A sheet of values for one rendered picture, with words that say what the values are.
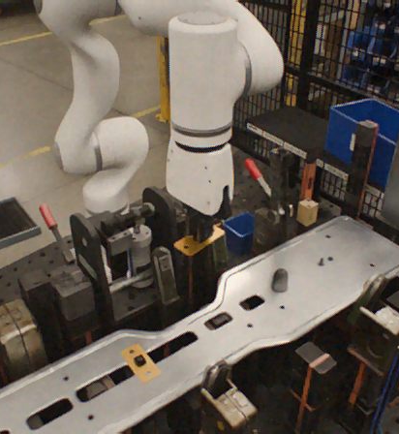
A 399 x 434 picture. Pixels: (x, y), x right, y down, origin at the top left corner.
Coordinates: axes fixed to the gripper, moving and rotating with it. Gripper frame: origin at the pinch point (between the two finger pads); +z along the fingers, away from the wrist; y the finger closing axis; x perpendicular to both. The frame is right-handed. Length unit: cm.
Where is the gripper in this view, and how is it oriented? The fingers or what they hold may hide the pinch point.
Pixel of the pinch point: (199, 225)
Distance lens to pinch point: 80.3
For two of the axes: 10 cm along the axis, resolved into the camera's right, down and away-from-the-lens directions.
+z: -0.1, 8.0, 6.0
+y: 7.2, 4.2, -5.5
